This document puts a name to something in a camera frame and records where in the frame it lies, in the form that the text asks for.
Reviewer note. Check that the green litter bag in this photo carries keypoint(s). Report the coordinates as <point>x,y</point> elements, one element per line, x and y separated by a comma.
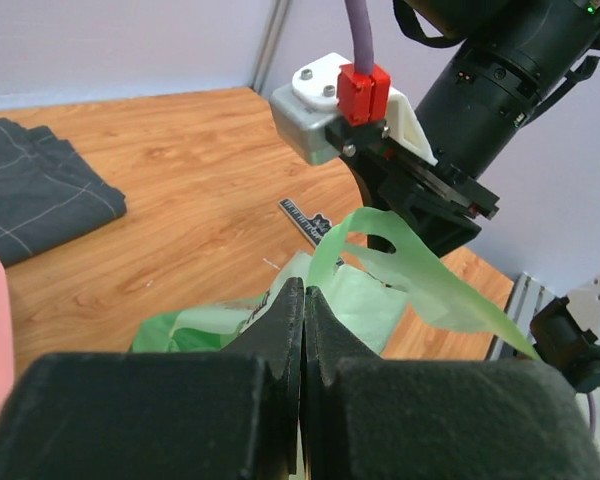
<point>370,268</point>

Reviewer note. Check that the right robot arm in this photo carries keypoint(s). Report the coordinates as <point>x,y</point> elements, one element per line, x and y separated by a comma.
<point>513,61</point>

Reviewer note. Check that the dark checked folded cloth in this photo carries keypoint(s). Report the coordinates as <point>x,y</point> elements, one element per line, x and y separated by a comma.
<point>49,195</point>

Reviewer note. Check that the piano pattern bag clip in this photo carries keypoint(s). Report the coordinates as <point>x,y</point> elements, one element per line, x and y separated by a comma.
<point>313,228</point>

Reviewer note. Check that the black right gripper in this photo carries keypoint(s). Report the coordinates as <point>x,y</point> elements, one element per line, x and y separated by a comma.
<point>440,203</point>

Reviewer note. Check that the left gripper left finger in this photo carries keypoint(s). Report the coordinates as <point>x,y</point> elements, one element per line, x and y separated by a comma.
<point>230,414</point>

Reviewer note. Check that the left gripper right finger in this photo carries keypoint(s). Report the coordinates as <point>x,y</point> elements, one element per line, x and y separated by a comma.
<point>364,417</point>

